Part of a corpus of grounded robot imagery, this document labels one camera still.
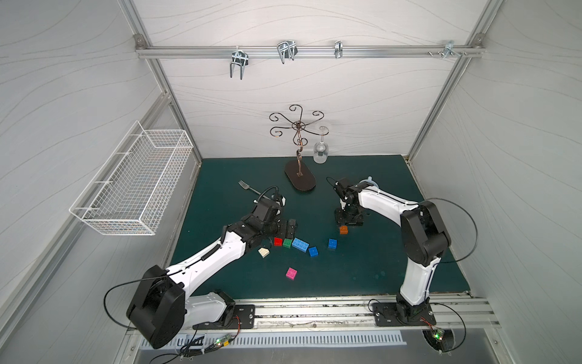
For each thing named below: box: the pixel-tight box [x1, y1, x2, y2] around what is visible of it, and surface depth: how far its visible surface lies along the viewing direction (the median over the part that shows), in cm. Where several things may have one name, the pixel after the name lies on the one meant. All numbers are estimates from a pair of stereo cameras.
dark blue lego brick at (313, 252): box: [308, 246, 320, 258], surface depth 89 cm
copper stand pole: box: [269, 103, 330, 177], surface depth 92 cm
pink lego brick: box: [285, 266, 298, 281], surface depth 83 cm
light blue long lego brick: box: [291, 237, 310, 253], surface depth 90 cm
